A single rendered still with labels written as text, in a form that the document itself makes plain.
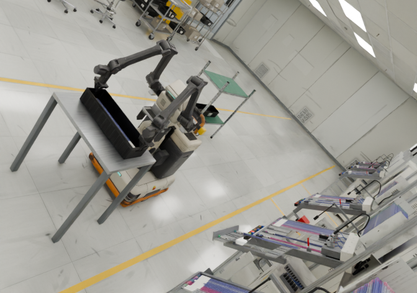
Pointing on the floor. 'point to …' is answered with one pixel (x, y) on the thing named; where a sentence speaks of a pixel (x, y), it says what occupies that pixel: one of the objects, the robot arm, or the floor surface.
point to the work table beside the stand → (106, 158)
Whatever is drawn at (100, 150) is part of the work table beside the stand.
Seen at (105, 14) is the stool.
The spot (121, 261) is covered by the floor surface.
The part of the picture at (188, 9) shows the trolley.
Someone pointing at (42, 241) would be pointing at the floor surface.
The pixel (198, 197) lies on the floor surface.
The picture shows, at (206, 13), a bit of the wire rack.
